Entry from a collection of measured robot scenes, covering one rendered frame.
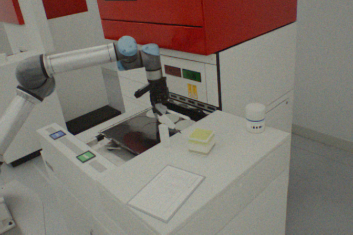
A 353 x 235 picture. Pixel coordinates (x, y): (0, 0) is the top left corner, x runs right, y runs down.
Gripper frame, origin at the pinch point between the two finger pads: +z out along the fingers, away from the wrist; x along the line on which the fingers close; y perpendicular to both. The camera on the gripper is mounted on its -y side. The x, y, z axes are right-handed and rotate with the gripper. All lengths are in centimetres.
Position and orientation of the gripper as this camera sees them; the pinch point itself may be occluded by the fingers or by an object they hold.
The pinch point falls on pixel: (156, 116)
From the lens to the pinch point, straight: 147.5
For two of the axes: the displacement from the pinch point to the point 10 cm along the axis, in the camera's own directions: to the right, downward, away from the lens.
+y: 9.9, -0.6, -1.5
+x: 1.1, -4.2, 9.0
